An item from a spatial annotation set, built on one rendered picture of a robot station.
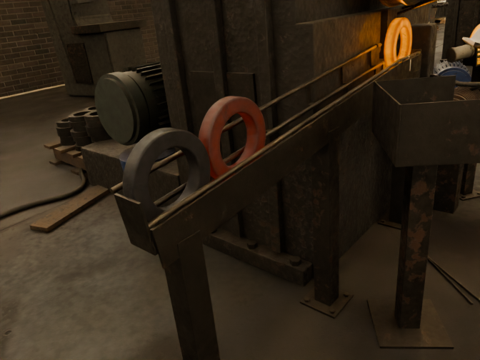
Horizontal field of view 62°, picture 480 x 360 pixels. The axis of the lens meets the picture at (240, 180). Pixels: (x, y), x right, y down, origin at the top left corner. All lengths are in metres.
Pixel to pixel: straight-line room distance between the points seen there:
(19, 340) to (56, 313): 0.14
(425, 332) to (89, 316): 1.08
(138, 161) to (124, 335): 0.84
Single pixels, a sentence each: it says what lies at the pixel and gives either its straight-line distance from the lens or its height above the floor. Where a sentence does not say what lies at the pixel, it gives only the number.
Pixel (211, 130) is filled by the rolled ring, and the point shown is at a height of 0.72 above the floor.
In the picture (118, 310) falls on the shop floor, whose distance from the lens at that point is 1.54.
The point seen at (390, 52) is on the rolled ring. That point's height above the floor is 0.74.
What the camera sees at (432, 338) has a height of 0.01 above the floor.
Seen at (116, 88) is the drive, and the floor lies 0.61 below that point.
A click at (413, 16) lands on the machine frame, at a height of 0.83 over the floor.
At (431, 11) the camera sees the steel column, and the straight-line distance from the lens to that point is 10.37.
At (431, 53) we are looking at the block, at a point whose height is 0.69.
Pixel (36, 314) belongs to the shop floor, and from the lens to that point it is 1.67.
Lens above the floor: 0.94
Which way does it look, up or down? 23 degrees down
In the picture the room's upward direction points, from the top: 6 degrees counter-clockwise
